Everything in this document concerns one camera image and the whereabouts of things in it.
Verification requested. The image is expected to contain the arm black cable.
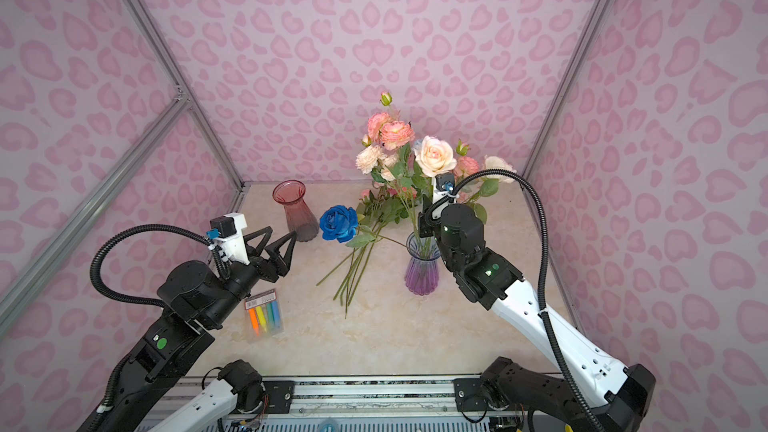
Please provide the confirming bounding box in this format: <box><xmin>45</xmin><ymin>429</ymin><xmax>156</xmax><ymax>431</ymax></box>
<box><xmin>446</xmin><ymin>169</ymin><xmax>607</xmax><ymax>432</ymax></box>
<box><xmin>89</xmin><ymin>223</ymin><xmax>211</xmax><ymax>308</ymax></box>

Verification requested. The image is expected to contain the red glass vase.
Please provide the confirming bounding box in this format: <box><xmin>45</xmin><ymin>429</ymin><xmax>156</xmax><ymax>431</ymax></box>
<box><xmin>272</xmin><ymin>180</ymin><xmax>319</xmax><ymax>242</ymax></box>

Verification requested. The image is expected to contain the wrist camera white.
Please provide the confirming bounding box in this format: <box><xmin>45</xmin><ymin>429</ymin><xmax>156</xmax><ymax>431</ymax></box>
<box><xmin>429</xmin><ymin>172</ymin><xmax>456</xmax><ymax>221</ymax></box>
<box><xmin>206</xmin><ymin>213</ymin><xmax>250</xmax><ymax>265</ymax></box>

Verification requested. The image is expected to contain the large pink spray rose stem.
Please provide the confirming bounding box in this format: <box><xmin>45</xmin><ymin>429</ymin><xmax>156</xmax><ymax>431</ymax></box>
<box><xmin>355</xmin><ymin>91</ymin><xmax>415</xmax><ymax>188</ymax></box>

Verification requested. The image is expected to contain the large cream rose stem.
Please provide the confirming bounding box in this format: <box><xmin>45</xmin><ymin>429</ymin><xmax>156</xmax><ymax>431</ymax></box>
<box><xmin>413</xmin><ymin>136</ymin><xmax>457</xmax><ymax>199</ymax></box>

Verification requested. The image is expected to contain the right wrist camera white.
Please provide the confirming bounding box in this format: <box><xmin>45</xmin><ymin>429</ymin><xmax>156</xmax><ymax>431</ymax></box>
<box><xmin>429</xmin><ymin>172</ymin><xmax>456</xmax><ymax>221</ymax></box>

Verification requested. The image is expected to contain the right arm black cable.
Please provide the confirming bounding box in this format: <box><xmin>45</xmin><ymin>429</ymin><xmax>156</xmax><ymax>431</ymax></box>
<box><xmin>446</xmin><ymin>169</ymin><xmax>607</xmax><ymax>432</ymax></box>

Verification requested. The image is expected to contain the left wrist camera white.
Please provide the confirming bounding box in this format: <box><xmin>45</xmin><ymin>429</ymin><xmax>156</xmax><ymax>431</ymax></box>
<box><xmin>206</xmin><ymin>213</ymin><xmax>250</xmax><ymax>265</ymax></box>

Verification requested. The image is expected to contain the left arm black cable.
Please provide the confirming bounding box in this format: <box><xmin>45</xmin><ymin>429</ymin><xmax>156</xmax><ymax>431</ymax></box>
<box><xmin>89</xmin><ymin>223</ymin><xmax>211</xmax><ymax>308</ymax></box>

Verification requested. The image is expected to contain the purple blue glass vase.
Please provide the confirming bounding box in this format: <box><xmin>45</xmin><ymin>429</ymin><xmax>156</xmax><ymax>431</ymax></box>
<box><xmin>405</xmin><ymin>233</ymin><xmax>440</xmax><ymax>296</ymax></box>

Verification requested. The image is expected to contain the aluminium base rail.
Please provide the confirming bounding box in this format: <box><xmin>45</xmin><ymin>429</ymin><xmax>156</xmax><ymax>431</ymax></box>
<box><xmin>131</xmin><ymin>371</ymin><xmax>631</xmax><ymax>432</ymax></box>

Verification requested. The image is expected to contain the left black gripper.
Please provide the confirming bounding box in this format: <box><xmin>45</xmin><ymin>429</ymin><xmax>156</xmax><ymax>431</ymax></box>
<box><xmin>207</xmin><ymin>225</ymin><xmax>295</xmax><ymax>330</ymax></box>

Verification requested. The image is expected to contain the pack of coloured markers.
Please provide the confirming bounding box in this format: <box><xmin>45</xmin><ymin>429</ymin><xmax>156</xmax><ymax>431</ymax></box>
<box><xmin>244</xmin><ymin>289</ymin><xmax>283</xmax><ymax>339</ymax></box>

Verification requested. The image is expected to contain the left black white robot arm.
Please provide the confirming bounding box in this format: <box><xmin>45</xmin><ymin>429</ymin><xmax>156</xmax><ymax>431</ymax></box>
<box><xmin>80</xmin><ymin>224</ymin><xmax>297</xmax><ymax>431</ymax></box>

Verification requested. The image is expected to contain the cream peach rose stem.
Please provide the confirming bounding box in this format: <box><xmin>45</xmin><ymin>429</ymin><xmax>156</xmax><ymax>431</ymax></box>
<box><xmin>356</xmin><ymin>142</ymin><xmax>420</xmax><ymax>233</ymax></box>

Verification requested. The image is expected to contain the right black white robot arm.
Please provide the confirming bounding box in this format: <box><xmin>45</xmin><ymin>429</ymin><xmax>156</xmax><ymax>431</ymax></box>
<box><xmin>419</xmin><ymin>204</ymin><xmax>656</xmax><ymax>431</ymax></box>

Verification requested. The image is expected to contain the white rose stem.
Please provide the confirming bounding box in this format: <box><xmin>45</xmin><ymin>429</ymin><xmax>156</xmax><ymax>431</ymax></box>
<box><xmin>473</xmin><ymin>154</ymin><xmax>518</xmax><ymax>223</ymax></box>

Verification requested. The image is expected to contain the diagonal aluminium frame bar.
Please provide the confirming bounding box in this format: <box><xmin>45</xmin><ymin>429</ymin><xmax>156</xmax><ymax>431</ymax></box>
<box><xmin>1</xmin><ymin>93</ymin><xmax>189</xmax><ymax>337</ymax></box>

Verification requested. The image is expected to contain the pile of pink roses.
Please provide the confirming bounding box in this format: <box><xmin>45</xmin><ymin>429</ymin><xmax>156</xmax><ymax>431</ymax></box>
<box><xmin>319</xmin><ymin>182</ymin><xmax>419</xmax><ymax>311</ymax></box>

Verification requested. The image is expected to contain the blue rose stem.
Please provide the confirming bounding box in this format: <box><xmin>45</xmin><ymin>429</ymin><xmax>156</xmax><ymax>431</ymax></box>
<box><xmin>317</xmin><ymin>204</ymin><xmax>409</xmax><ymax>250</ymax></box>

